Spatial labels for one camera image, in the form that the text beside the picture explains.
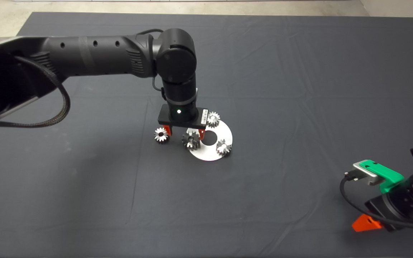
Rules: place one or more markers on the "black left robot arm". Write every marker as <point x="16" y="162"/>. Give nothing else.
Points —
<point x="91" y="57"/>

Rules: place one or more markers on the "small steel gear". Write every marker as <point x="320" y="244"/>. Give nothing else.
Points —
<point x="158" y="138"/>

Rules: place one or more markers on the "larger steel gear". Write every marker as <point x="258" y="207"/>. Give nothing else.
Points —
<point x="191" y="142"/>

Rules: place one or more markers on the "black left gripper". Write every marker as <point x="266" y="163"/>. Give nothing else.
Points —
<point x="185" y="118"/>

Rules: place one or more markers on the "round metal plate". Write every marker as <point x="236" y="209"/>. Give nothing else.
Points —
<point x="208" y="152"/>

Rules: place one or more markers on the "dark grey table cloth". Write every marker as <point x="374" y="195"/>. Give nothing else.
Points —
<point x="281" y="71"/>

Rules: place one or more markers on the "green right camera mount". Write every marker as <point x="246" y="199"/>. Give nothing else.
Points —
<point x="385" y="173"/>

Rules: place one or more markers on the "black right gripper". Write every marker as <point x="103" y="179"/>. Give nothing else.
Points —
<point x="380" y="211"/>

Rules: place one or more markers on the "silver right camera box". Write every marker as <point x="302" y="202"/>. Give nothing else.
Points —
<point x="368" y="175"/>

